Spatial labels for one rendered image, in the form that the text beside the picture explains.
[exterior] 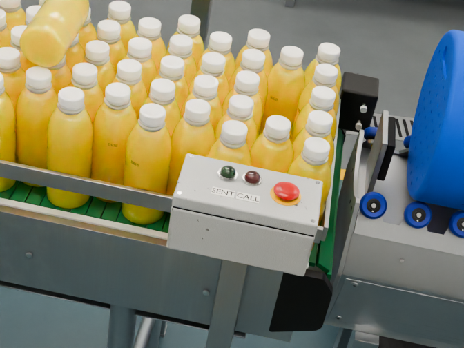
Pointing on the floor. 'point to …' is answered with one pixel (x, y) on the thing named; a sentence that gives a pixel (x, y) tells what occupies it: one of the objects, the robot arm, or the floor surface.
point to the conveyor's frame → (146, 277)
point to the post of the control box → (226, 304)
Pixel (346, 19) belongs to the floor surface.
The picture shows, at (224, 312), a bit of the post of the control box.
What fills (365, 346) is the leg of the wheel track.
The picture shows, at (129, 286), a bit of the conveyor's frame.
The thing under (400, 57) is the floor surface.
